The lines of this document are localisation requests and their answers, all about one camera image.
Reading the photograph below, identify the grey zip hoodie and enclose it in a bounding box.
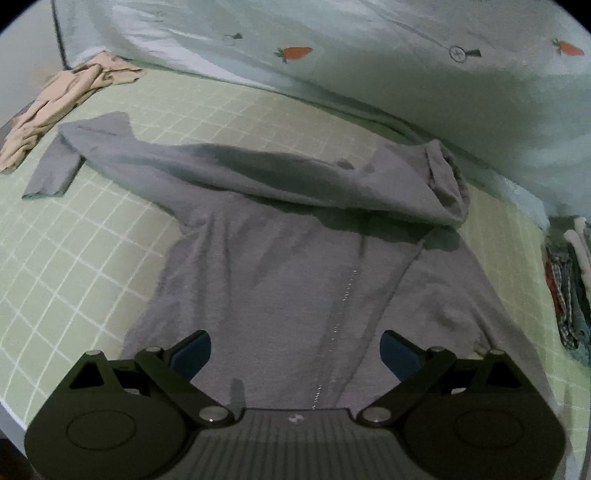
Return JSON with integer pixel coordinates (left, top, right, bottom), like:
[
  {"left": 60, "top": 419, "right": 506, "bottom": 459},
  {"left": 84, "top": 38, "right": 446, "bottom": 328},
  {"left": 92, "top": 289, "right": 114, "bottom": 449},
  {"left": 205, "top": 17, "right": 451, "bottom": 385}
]
[{"left": 25, "top": 112, "right": 553, "bottom": 411}]

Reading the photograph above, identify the red plaid clothes pile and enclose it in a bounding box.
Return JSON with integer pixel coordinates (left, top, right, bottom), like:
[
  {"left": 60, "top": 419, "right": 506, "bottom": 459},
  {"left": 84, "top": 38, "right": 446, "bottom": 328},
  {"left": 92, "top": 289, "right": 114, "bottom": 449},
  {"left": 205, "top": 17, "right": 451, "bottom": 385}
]
[{"left": 545, "top": 217, "right": 590, "bottom": 367}]

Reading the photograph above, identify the green grid bed sheet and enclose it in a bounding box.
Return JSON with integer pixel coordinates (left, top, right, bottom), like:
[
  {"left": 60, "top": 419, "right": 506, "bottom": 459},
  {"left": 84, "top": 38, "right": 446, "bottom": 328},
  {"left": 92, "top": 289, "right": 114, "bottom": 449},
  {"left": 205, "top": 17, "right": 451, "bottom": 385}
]
[{"left": 1, "top": 68, "right": 590, "bottom": 479}]

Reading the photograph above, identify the light carrot print quilt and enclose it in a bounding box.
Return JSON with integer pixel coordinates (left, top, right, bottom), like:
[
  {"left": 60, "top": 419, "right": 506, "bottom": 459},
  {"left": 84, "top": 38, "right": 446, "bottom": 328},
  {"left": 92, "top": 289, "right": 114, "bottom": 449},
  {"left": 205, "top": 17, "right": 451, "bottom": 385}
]
[{"left": 52, "top": 1, "right": 590, "bottom": 220}]

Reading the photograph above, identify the beige crumpled garment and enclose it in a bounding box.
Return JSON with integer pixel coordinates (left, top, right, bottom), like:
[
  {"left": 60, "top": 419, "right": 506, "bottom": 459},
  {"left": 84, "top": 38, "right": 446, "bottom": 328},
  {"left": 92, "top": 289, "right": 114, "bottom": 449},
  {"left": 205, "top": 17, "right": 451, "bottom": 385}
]
[{"left": 1, "top": 51, "right": 145, "bottom": 173}]

